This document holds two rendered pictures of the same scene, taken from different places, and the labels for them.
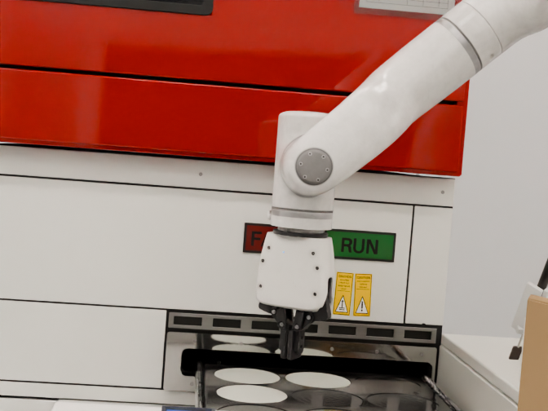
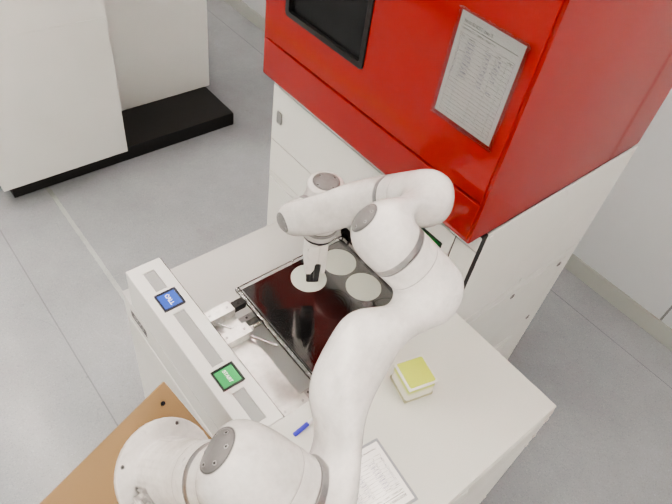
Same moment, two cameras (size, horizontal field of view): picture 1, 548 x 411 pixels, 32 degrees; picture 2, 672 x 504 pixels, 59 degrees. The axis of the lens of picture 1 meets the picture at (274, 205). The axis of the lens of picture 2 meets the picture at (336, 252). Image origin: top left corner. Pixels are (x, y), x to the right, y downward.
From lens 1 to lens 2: 140 cm
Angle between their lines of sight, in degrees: 60
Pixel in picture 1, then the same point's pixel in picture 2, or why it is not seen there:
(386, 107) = (322, 214)
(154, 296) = not seen: hidden behind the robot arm
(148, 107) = (331, 105)
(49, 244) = (305, 142)
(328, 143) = (286, 217)
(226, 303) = not seen: hidden behind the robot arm
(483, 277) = not seen: outside the picture
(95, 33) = (314, 51)
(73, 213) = (314, 133)
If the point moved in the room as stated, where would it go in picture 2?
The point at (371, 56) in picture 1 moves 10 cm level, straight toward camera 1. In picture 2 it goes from (435, 143) to (396, 153)
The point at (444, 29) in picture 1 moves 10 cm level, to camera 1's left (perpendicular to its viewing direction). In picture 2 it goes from (372, 188) to (342, 158)
